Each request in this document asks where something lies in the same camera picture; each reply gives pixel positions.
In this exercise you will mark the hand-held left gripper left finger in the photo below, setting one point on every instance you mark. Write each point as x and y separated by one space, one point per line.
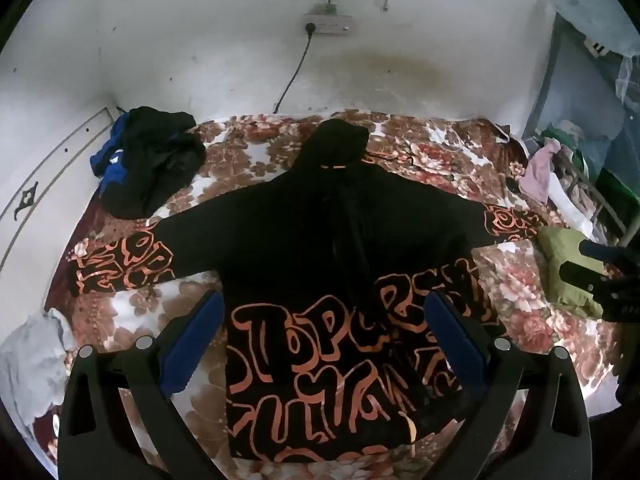
200 340

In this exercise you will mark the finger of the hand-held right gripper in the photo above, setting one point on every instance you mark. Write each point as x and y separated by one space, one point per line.
605 252
580 275

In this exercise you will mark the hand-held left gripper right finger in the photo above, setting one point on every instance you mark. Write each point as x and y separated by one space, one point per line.
452 340

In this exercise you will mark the black hoodie with orange print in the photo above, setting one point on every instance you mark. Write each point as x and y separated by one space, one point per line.
300 220

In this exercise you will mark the black and blue clothes pile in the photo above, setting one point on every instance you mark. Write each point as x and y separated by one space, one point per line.
150 160

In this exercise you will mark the green folded cloth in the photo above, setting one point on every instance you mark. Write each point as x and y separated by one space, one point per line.
555 240

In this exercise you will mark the white cloth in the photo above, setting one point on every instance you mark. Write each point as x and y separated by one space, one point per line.
570 210

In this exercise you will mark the green bag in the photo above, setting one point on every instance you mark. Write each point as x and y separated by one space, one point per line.
620 190

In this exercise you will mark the floral blanket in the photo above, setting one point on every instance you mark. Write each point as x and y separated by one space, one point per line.
515 285

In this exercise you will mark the pink cloth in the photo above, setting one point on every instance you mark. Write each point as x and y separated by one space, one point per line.
537 175

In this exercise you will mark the grey crumpled cloth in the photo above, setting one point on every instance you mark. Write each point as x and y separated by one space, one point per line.
30 360

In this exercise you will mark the white power outlet box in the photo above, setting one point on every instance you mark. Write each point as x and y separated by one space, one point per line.
327 20

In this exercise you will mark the metal bed frame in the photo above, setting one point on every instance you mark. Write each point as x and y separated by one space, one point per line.
595 195

